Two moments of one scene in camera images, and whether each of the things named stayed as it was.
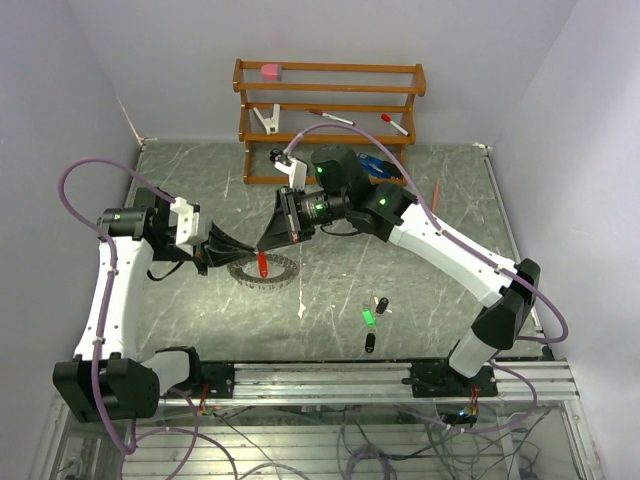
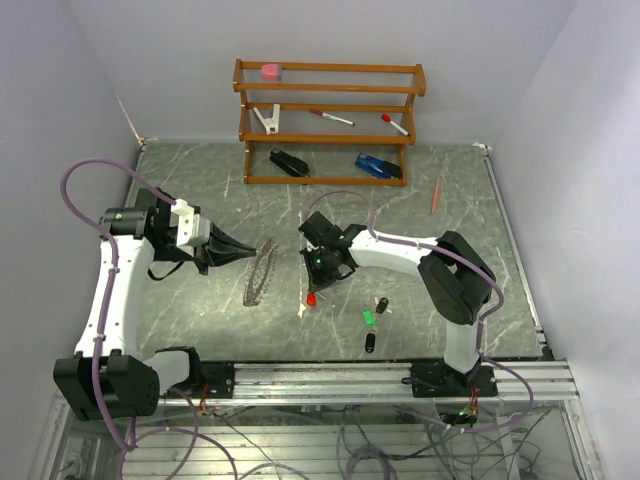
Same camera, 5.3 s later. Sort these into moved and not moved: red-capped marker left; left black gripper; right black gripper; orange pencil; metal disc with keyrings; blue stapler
Moved: right black gripper; metal disc with keyrings
Not moved: orange pencil; left black gripper; red-capped marker left; blue stapler
